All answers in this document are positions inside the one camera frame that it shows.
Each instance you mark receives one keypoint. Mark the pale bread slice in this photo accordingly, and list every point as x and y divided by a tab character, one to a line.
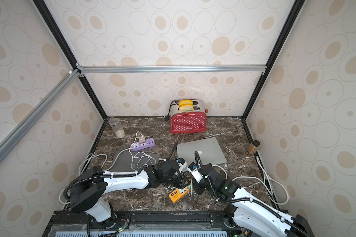
186	108

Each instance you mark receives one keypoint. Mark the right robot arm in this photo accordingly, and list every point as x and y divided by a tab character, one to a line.
244	210

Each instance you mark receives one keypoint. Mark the silver aluminium rail left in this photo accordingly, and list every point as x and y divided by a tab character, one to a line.
8	144

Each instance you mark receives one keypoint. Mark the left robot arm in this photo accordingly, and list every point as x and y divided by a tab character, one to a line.
85	192

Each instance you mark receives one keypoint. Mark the silver apple laptop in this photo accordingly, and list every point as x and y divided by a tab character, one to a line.
208	149

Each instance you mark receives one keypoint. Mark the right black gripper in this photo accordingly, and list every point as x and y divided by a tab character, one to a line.
198	183

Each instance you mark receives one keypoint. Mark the small amber bottle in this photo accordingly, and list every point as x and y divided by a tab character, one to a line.
254	147

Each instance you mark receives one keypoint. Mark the silver aluminium rail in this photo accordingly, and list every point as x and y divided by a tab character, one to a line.
8	144
173	69

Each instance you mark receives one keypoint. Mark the silver aluminium rail back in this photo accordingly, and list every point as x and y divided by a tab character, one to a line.
173	69

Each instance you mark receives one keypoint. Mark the pink charger adapter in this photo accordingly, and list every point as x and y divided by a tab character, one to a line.
142	139

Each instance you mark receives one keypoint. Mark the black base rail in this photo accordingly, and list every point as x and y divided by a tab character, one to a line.
145	224

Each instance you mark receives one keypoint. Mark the dark grey laptop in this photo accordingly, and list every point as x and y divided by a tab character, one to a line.
132	161

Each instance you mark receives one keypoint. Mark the red polka dot toaster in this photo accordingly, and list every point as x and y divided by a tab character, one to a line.
187	122

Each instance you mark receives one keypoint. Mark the purple power strip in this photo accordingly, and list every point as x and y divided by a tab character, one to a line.
137	146

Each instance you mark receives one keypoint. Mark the orange power strip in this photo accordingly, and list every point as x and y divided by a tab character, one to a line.
178	194

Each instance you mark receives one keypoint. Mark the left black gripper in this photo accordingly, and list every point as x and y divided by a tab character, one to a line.
182	181

